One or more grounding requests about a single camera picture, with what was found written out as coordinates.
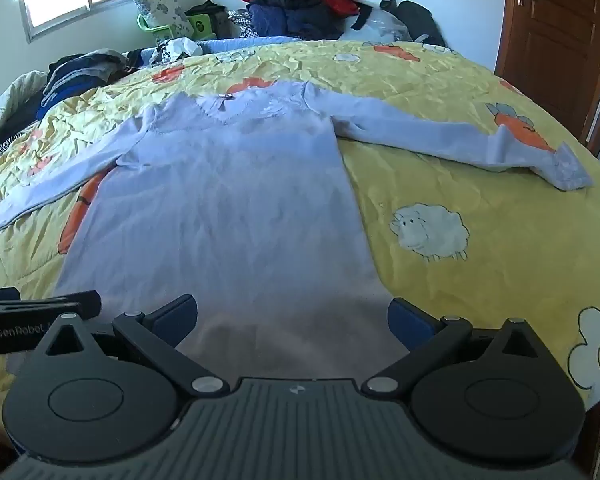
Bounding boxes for floral pillow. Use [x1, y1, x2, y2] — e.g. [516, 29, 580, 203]
[132, 0, 193, 41]

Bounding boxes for navy jacket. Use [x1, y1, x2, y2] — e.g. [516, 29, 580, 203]
[247, 0, 351, 41]

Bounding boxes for brown wooden door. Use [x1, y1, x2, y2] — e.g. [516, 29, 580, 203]
[495, 0, 600, 146]

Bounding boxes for black bag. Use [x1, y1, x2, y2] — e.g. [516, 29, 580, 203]
[185, 2, 228, 18]

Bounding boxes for blue bed sheet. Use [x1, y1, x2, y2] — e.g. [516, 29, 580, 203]
[127, 35, 331, 61]

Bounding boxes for green plastic chair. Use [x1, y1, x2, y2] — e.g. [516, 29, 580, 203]
[137, 12, 216, 43]

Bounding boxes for black backpack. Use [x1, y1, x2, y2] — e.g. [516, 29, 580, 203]
[395, 1, 448, 48]

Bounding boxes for lavender long-sleeve shirt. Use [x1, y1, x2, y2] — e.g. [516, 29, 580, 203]
[0, 80, 595, 381]

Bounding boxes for pile of dark folded clothes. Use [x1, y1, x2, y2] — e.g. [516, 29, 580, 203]
[37, 49, 141, 111]

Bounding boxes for checkered cloth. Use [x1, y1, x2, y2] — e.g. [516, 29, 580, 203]
[227, 9, 253, 38]

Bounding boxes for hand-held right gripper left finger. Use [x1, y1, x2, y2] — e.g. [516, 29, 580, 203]
[32, 294, 231, 401]

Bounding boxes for yellow printed blanket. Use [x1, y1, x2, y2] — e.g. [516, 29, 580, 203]
[0, 40, 600, 411]

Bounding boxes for white quilt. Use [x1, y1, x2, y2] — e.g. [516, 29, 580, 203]
[0, 70, 51, 171]

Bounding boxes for clear plastic bag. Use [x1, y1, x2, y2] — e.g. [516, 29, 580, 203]
[337, 7, 413, 43]

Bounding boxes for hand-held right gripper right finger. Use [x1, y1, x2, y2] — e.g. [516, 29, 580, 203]
[361, 297, 556, 401]

